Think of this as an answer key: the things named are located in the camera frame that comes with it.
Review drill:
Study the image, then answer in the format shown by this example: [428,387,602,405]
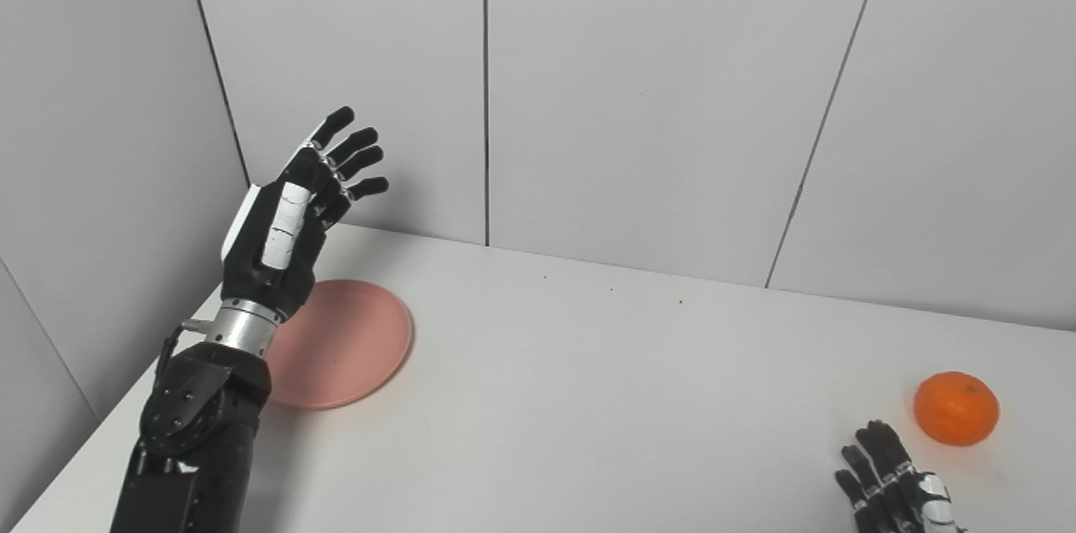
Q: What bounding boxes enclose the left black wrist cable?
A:
[150,319,211,387]

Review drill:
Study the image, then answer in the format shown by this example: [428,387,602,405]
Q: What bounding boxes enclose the pink round plate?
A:
[264,279,414,411]

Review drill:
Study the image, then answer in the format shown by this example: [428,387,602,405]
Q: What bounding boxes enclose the orange fruit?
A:
[914,371,1001,447]

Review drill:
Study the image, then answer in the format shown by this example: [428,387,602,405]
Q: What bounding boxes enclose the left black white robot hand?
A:
[219,106,390,322]

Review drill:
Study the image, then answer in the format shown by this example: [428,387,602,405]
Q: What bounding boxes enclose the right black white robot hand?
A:
[835,420,966,533]

